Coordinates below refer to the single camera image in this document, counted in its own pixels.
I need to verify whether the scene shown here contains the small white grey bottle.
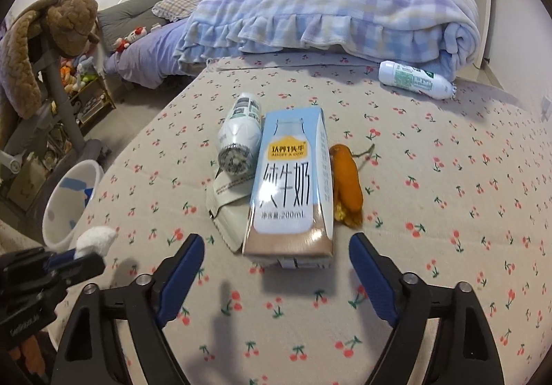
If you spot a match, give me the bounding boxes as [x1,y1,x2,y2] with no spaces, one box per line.
[217,92,264,175]

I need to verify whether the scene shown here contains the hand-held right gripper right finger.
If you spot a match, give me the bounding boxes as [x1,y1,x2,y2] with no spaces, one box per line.
[348,232,505,385]

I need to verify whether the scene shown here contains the white bottle green label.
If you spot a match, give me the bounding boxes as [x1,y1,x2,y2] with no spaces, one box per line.
[378,60,459,100]

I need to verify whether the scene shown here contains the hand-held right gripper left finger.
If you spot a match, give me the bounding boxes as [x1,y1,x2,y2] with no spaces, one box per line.
[56,233,205,385]

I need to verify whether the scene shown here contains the table with cherry cloth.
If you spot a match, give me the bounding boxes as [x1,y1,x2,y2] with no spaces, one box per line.
[78,53,552,385]

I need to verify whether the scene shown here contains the shelf with toys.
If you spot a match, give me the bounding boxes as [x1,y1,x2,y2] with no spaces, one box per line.
[60,55,117,127]

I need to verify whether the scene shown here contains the person's left hand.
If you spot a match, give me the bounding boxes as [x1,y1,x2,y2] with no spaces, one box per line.
[13,335,47,373]

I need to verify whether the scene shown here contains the white blue-marked plastic bin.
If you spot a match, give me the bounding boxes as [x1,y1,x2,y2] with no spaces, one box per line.
[42,160,104,251]

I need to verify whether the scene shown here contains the blue white milk carton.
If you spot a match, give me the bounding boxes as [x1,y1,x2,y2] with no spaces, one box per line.
[241,106,336,270]

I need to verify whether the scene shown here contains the flattened beige carton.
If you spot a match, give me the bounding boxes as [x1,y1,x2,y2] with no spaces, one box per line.
[206,171,255,254]

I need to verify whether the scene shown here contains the checked ruffled pillow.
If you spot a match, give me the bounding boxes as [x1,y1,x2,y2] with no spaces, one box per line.
[152,0,216,20]

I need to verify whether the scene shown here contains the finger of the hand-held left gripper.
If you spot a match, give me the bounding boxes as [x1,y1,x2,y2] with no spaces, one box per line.
[60,253,106,284]
[45,250,78,269]

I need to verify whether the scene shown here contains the bed with purple sheet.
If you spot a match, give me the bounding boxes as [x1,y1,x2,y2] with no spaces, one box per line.
[97,0,242,88]

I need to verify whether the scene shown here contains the white tissue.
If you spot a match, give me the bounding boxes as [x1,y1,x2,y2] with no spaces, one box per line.
[73,226,119,260]

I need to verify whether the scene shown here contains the blue checked ruffled blanket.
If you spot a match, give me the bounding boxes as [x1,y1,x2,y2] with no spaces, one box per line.
[175,0,481,79]

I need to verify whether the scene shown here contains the orange carrot toy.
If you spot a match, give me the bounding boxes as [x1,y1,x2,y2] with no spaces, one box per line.
[328,144,376,227]

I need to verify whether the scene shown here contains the brown plush rabbit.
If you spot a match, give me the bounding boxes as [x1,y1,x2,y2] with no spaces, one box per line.
[0,0,99,120]

